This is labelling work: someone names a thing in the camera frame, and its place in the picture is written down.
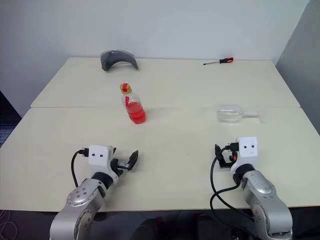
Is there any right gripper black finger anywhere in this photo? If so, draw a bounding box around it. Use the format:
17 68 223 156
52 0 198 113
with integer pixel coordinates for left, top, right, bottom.
214 143 223 161

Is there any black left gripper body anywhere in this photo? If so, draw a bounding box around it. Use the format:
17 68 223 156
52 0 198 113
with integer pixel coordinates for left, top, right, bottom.
110 156 131 177

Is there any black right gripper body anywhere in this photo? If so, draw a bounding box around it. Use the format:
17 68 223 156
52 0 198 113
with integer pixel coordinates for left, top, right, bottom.
218 148 240 171

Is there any clear plastic wine glass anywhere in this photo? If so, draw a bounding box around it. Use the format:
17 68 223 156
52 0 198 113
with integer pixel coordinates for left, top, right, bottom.
216 104 267 124

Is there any bottle with red liquid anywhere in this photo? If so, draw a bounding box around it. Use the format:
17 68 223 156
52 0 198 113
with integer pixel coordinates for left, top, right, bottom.
121 91 147 125

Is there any yellow bottle cap red tape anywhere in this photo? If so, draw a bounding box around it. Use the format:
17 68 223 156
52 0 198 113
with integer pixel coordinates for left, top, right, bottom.
120 83 133 95

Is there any grey curved plastic visor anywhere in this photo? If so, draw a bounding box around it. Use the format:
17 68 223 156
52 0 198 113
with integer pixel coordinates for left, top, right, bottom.
100 49 140 72

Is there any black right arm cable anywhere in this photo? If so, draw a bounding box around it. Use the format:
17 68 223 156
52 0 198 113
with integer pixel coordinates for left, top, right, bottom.
209 142 256 223

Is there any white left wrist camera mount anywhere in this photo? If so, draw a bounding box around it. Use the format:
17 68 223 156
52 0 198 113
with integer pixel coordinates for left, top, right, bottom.
88 144 113 174

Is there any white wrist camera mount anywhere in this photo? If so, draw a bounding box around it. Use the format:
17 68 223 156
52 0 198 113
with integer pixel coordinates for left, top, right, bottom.
88 144 113 174
229 136 259 173

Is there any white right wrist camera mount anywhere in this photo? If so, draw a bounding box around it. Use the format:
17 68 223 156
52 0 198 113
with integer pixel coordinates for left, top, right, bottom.
229 136 259 173

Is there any orange black handled screwdriver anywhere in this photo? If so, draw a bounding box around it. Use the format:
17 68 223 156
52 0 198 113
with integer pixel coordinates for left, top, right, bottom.
202 56 236 67

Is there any thin white looped cable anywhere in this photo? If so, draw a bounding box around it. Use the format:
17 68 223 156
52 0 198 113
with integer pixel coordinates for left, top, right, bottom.
0 211 19 240

